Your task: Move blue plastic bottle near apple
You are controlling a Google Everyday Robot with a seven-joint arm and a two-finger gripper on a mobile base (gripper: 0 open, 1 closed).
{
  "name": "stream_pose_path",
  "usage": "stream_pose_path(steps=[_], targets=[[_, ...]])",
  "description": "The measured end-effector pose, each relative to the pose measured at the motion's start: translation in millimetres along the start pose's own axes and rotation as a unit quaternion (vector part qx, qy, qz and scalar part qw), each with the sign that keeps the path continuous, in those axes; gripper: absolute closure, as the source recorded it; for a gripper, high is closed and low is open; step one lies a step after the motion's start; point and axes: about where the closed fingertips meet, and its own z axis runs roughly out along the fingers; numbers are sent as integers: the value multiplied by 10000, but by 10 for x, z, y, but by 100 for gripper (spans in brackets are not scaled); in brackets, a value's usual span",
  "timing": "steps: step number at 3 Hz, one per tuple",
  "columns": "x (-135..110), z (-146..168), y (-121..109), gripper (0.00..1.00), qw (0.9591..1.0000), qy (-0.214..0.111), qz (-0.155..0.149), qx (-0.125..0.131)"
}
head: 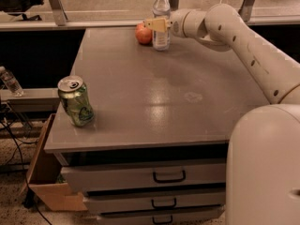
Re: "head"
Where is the bottom grey drawer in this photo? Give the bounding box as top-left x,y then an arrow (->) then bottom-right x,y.
97,205 -> 224,225

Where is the red apple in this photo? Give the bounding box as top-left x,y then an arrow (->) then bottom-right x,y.
135,22 -> 152,45

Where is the small background plastic bottle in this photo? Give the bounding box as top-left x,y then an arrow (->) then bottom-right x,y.
0,67 -> 23,97

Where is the green soda can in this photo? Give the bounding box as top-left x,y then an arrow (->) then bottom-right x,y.
57,75 -> 94,127

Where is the top grey drawer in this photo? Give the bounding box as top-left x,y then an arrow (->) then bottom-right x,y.
61,159 -> 226,192

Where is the metal window frame rail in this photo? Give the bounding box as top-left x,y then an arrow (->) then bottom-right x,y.
0,0 -> 300,31

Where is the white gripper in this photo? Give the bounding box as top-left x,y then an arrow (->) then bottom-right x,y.
144,9 -> 189,38

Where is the grey drawer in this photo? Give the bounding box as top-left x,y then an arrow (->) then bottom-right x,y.
97,205 -> 224,225
83,188 -> 225,214
61,159 -> 226,192

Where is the middle grey drawer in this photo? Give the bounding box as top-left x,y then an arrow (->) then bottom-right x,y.
83,188 -> 225,214

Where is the clear plastic water bottle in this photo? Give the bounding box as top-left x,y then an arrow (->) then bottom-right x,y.
152,0 -> 171,51

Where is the black floor cable left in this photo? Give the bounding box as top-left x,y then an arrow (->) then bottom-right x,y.
0,103 -> 54,225

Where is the grey drawer cabinet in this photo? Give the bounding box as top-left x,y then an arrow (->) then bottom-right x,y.
43,23 -> 270,225

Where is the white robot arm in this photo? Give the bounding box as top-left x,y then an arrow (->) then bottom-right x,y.
144,4 -> 300,225

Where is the brown cardboard box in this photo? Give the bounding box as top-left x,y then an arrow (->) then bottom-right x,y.
22,114 -> 87,212

